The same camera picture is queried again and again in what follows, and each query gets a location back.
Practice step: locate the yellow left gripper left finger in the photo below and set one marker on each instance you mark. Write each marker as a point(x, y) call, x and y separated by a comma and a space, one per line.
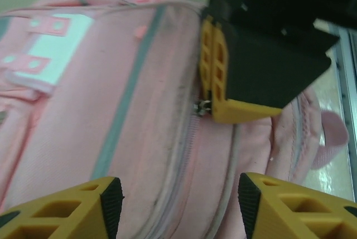
point(61, 214)

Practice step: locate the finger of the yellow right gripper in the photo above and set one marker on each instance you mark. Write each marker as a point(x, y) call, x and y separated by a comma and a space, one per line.
point(220, 111)
point(206, 55)

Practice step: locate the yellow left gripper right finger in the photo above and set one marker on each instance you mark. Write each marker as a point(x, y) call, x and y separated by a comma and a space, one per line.
point(301, 214)

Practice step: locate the pink school backpack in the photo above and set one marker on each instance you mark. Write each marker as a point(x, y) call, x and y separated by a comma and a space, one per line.
point(111, 111)

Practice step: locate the aluminium table frame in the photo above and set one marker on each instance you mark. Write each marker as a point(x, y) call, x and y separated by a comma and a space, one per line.
point(348, 83)

